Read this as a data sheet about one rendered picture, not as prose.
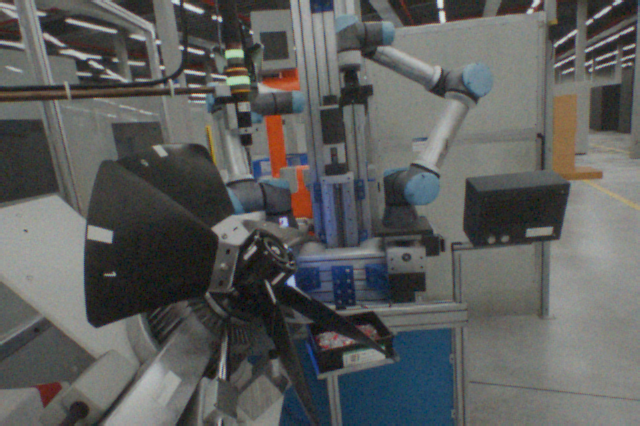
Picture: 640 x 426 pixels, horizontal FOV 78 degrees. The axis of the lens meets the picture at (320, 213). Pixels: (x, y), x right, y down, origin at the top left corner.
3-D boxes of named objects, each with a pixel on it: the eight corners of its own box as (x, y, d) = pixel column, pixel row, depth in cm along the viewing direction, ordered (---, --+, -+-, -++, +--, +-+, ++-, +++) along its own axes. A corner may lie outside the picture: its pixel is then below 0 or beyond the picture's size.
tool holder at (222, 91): (226, 135, 77) (218, 83, 75) (214, 137, 82) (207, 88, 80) (267, 131, 81) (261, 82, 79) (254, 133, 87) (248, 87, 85)
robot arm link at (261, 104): (276, 121, 126) (272, 85, 124) (242, 124, 122) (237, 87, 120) (269, 122, 133) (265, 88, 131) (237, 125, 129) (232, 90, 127)
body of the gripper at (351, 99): (363, 105, 136) (360, 68, 133) (365, 103, 127) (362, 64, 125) (341, 107, 136) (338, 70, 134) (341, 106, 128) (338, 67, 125)
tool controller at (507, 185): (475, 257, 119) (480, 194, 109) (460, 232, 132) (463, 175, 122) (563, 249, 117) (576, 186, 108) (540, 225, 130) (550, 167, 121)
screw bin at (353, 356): (319, 376, 104) (316, 352, 102) (307, 344, 120) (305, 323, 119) (396, 358, 108) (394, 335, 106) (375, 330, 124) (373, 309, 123)
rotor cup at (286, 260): (201, 295, 70) (250, 246, 68) (207, 254, 83) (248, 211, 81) (262, 332, 76) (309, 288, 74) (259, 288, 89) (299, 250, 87)
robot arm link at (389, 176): (405, 195, 164) (403, 163, 161) (422, 200, 151) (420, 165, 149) (379, 199, 161) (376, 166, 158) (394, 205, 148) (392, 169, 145)
